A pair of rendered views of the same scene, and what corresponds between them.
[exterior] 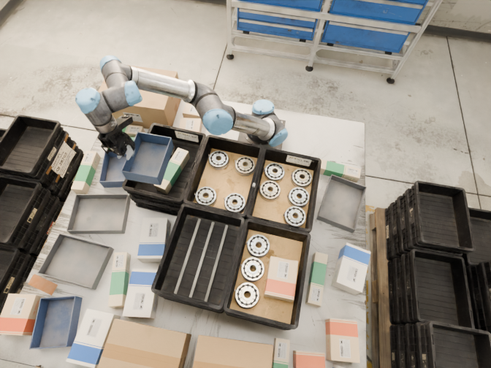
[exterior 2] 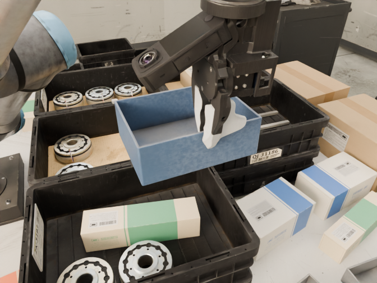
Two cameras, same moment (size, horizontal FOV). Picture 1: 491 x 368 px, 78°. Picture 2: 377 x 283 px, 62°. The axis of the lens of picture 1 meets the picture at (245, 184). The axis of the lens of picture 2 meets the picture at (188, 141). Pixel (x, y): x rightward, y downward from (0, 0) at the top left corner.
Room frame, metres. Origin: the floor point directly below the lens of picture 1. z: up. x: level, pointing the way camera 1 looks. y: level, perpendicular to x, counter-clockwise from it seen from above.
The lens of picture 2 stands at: (0.87, 0.80, 1.40)
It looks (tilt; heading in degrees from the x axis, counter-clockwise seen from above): 36 degrees down; 241
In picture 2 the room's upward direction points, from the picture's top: straight up
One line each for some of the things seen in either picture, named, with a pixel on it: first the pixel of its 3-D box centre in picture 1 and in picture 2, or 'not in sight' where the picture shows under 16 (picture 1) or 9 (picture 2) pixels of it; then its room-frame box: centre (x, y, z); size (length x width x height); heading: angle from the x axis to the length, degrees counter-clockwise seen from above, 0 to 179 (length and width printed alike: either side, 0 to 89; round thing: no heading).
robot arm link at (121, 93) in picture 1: (121, 93); not in sight; (0.72, 0.44, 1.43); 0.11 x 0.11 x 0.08; 29
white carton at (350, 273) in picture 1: (351, 268); not in sight; (0.34, -0.53, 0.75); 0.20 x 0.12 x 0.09; 161
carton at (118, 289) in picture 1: (120, 279); (357, 224); (0.22, 0.55, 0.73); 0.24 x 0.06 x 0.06; 8
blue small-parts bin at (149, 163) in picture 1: (148, 158); (184, 126); (0.66, 0.42, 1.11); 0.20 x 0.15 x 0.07; 174
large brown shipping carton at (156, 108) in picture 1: (141, 97); not in sight; (1.27, 0.66, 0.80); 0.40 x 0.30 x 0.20; 85
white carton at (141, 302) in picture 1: (143, 293); (334, 183); (0.16, 0.43, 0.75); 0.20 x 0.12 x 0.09; 1
